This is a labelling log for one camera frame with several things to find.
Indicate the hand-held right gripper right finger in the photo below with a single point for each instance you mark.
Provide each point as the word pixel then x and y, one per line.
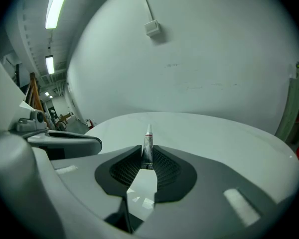
pixel 201 188

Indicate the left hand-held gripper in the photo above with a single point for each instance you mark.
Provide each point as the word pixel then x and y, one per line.
pixel 31 123

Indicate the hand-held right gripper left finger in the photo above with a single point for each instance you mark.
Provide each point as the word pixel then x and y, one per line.
pixel 89 178

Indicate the small white tube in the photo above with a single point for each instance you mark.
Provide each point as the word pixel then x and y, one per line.
pixel 148 146

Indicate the red fire extinguisher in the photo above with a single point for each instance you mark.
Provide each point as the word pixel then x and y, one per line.
pixel 89 124

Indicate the cardboard boxes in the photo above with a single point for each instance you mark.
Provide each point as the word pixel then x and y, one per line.
pixel 66 117

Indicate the long ceiling light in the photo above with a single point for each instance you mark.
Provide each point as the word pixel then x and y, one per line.
pixel 56 6
pixel 49 65
pixel 47 93

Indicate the white wall junction box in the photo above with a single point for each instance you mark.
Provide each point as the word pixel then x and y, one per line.
pixel 152 28

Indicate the white wall conduit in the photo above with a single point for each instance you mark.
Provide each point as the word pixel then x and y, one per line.
pixel 147 4

